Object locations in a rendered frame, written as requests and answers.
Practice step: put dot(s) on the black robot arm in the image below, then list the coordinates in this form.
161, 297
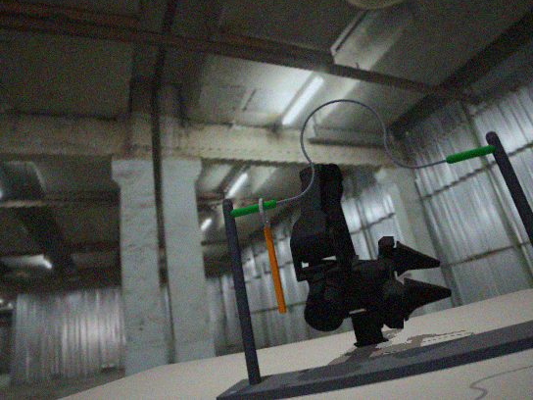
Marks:
322, 232

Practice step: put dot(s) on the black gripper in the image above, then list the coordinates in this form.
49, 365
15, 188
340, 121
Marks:
377, 277

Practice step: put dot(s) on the grey ring with orange handle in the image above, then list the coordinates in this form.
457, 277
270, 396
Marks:
272, 259

